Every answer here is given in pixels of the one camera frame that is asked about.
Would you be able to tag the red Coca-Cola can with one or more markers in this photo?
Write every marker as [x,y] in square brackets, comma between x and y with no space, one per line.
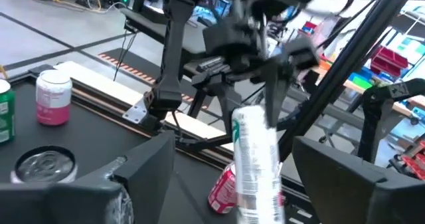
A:
[222,190]

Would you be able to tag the silver Celsius Peach Vibe can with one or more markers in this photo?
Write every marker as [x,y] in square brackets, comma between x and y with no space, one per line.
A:
[255,171]
[44,165]

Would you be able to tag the black jointed stand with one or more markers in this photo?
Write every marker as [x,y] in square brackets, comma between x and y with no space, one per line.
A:
[375,111]

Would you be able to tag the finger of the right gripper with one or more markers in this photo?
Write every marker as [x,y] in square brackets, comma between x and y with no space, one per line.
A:
[229,101]
[275,94]

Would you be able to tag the pink white Spindrift can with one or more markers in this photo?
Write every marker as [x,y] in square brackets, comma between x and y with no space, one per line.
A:
[53,97]

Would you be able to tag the green Sprite can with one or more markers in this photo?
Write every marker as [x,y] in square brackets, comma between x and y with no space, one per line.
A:
[6,111]

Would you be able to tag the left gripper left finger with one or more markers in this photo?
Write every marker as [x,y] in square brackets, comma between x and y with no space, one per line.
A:
[66,204]

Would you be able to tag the black hazard-striped floor mat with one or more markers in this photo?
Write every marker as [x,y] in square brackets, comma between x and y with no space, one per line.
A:
[136,62]

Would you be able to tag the black aluminium table frame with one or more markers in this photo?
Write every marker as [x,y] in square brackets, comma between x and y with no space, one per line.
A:
[352,61]

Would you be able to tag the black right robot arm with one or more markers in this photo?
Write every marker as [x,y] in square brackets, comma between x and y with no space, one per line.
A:
[174,51]

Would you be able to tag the red storage bin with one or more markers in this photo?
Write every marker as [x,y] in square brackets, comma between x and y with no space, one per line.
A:
[388,59]

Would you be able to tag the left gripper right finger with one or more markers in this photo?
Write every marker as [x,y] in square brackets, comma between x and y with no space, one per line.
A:
[358,197]

